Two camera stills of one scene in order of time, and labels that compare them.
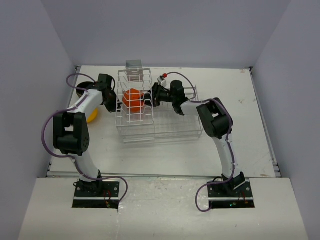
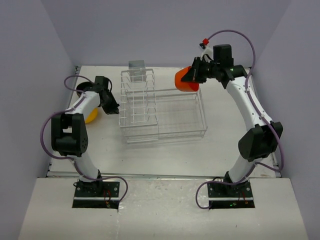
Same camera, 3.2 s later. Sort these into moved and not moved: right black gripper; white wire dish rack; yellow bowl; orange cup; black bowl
Moved: right black gripper; orange cup
Not moved: yellow bowl; black bowl; white wire dish rack
